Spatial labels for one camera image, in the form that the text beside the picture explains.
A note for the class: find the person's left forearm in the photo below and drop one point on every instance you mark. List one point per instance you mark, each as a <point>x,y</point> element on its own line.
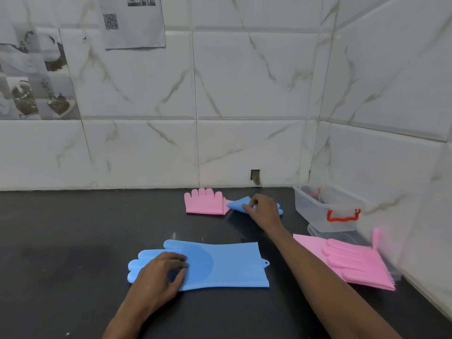
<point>129,323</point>

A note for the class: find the person's right thumb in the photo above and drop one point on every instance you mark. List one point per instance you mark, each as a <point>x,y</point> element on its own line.
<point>248,207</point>

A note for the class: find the small pink silicone glove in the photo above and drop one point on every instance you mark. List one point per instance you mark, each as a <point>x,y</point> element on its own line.
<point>204,204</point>

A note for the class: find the blue silicone glove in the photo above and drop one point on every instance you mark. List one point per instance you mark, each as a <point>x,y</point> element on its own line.
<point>236,204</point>
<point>229,264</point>

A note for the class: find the pink silicone glove with bristles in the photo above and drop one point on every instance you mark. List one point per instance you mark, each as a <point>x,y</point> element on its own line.
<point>353,264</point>

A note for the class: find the person's left hand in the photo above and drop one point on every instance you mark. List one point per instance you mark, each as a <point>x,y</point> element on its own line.
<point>155,282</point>

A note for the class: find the person's left thumb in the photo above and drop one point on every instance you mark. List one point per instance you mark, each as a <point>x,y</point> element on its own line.
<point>179,278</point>

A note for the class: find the decorative picture tile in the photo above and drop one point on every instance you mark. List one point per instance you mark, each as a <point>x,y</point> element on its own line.
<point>35,77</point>

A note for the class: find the clear plastic lid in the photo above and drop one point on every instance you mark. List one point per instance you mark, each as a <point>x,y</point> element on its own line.
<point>348,238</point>

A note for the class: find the person's right hand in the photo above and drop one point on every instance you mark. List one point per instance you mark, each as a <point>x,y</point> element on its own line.
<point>266,213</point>

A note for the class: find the printed paper sheet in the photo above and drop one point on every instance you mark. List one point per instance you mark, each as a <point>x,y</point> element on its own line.
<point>134,29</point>

